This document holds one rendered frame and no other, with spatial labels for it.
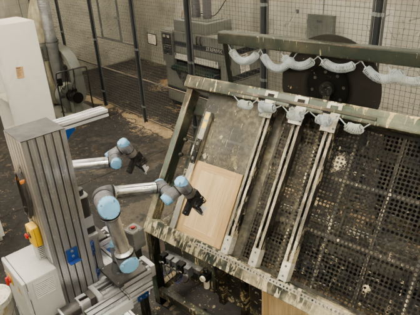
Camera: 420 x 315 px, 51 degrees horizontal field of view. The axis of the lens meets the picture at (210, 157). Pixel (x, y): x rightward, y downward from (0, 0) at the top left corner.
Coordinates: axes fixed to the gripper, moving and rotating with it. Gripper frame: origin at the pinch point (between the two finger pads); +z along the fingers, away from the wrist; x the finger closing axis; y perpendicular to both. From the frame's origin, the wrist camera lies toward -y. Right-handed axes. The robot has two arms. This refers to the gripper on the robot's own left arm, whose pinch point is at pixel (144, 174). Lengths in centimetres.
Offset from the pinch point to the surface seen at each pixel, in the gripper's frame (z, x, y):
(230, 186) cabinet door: 26, -50, 33
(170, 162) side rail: 19.2, 9.4, 25.0
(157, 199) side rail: 33.2, 6.8, -3.5
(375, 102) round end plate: 22, -105, 138
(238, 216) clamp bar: 31, -69, 17
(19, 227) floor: 97, 217, -108
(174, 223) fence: 41.9, -17.1, -10.4
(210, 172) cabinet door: 22, -29, 34
